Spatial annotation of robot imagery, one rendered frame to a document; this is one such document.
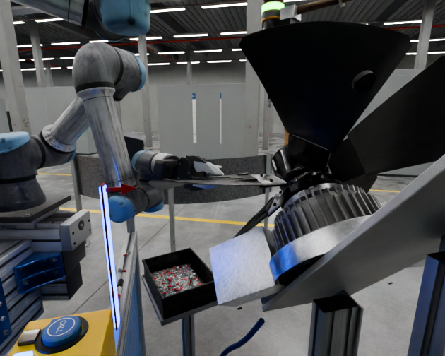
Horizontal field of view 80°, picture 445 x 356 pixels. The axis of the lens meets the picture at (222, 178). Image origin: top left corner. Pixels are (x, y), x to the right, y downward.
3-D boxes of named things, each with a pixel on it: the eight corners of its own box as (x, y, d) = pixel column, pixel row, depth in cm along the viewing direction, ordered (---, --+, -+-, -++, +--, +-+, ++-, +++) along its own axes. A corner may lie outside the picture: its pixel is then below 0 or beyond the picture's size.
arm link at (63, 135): (10, 148, 92) (102, 32, 72) (49, 144, 106) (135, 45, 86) (30, 176, 93) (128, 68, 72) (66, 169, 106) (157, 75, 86)
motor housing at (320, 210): (360, 277, 63) (336, 227, 70) (437, 234, 45) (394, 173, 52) (270, 292, 57) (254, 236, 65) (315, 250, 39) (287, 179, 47)
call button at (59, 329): (77, 347, 30) (75, 335, 30) (37, 355, 29) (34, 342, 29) (85, 322, 34) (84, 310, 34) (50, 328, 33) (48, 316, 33)
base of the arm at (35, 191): (-25, 212, 81) (-32, 180, 79) (13, 197, 96) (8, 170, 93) (25, 212, 81) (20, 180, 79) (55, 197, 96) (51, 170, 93)
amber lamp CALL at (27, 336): (35, 344, 30) (34, 339, 30) (17, 347, 30) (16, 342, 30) (42, 332, 32) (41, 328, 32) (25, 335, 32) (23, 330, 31)
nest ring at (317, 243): (363, 278, 65) (355, 263, 67) (456, 227, 44) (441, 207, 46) (258, 296, 59) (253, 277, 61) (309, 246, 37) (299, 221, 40)
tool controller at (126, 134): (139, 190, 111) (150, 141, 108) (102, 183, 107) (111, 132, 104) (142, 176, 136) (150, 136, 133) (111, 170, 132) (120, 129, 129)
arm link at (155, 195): (128, 215, 83) (126, 181, 81) (148, 204, 94) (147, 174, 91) (150, 218, 81) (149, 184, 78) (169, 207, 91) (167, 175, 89)
